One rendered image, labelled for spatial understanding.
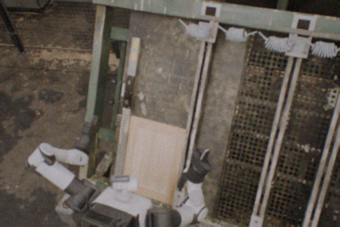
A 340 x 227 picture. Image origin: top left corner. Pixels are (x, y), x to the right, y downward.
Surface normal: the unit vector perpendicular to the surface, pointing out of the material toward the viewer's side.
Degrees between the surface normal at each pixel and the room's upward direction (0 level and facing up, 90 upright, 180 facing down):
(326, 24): 54
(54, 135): 0
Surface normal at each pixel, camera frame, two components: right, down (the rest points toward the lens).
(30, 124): -0.08, -0.68
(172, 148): -0.36, 0.16
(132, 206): 0.07, -0.90
